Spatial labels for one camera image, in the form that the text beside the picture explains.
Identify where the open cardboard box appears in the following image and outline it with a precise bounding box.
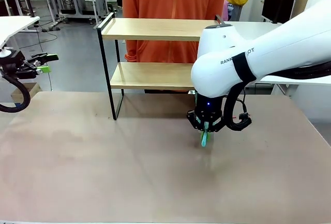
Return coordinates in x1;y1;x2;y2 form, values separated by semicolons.
10;82;43;106

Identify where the person torso in orange jacket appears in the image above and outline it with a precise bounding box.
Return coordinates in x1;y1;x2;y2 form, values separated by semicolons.
121;0;227;94

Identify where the person's right forearm orange sleeve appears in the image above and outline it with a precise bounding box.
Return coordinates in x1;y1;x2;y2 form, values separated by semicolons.
124;35;140;63

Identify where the black monitor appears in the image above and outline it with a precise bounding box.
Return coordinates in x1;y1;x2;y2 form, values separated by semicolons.
261;0;297;25

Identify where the black velcro strap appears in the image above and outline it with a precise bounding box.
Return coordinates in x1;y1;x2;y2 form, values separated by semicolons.
231;52;257;82

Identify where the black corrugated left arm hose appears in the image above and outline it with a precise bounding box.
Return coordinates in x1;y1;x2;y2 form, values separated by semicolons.
0;66;31;113

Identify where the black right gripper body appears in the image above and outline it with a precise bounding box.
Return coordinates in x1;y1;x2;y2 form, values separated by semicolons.
193;94;224;122

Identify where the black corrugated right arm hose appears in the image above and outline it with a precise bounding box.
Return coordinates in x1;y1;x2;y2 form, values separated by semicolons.
223;62;331;132

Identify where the wooden two-tier black-frame shelf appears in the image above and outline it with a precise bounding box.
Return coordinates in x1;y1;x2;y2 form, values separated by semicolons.
97;12;228;121

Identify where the teal chenille duster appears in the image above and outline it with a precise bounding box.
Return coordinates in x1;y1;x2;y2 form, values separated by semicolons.
201;130;210;148

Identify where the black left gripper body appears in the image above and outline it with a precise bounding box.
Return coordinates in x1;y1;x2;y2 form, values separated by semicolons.
0;50;28;80

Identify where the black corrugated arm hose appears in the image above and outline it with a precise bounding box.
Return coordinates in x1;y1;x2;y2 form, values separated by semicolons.
0;66;31;113
223;62;331;132

